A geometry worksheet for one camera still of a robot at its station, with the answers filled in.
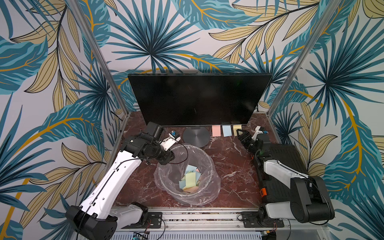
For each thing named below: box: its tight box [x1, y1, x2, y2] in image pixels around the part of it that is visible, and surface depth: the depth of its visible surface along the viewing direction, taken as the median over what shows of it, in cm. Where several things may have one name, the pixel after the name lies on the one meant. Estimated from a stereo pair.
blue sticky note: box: [222, 125, 233, 137], surface depth 92 cm
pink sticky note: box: [212, 125, 221, 137], surface depth 92 cm
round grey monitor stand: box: [182, 126, 211, 148], surface depth 107 cm
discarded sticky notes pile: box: [178, 164, 202, 193], surface depth 74 cm
